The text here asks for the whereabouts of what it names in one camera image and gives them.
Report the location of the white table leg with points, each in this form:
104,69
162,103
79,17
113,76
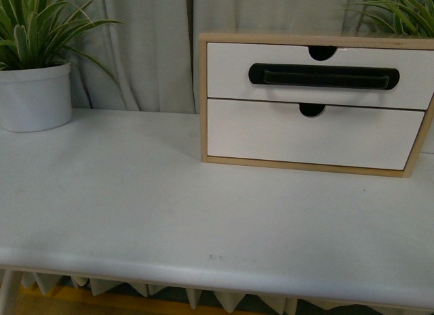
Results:
9,290

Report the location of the green spider plant left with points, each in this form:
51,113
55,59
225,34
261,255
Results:
40,33

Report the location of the black drawer handle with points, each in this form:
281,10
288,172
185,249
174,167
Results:
344,77

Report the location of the white plant pot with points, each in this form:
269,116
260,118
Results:
36,99

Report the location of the green spider plant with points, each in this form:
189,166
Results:
40,33
398,17

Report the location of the white curtain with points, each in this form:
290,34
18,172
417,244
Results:
148,59

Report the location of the wooden drawer cabinet frame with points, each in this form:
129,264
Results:
321,47

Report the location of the green spider plant right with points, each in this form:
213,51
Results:
398,17

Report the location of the white drawer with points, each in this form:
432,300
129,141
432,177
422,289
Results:
229,63
340,135

